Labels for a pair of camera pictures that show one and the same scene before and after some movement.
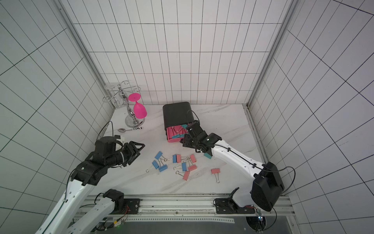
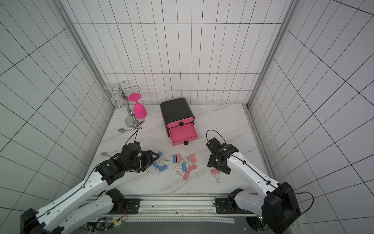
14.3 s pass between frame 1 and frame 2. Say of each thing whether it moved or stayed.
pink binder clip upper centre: stayed
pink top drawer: moved
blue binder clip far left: stayed
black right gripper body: moved
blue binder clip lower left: stayed
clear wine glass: stayed
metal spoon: stayed
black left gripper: moved
